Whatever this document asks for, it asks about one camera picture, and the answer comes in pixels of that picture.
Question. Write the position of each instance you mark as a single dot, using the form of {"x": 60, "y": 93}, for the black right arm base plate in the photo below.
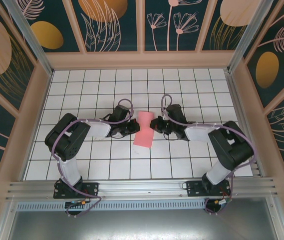
{"x": 194, "y": 188}

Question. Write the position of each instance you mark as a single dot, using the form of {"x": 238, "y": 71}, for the small board with yellow connector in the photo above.
{"x": 222, "y": 202}
{"x": 78, "y": 202}

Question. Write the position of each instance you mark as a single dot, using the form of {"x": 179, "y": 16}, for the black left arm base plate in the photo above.
{"x": 91, "y": 188}

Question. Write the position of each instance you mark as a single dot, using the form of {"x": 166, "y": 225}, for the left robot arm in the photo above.
{"x": 68, "y": 140}

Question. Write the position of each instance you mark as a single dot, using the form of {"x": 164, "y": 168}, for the grey metal sheet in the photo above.
{"x": 141, "y": 225}

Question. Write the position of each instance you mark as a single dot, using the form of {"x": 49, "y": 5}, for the aluminium mounting rail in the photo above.
{"x": 141, "y": 187}

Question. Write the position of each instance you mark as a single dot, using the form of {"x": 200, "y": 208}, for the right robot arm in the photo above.
{"x": 234, "y": 147}

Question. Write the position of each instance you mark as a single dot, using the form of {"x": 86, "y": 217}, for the aluminium frame post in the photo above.
{"x": 27, "y": 32}
{"x": 251, "y": 32}

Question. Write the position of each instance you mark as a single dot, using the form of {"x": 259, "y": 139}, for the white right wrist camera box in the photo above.
{"x": 166, "y": 117}

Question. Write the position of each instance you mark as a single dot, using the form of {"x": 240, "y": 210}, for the aluminium table edge rail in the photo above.
{"x": 236, "y": 100}

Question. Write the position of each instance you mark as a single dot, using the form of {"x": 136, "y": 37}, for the pink cloth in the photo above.
{"x": 144, "y": 140}

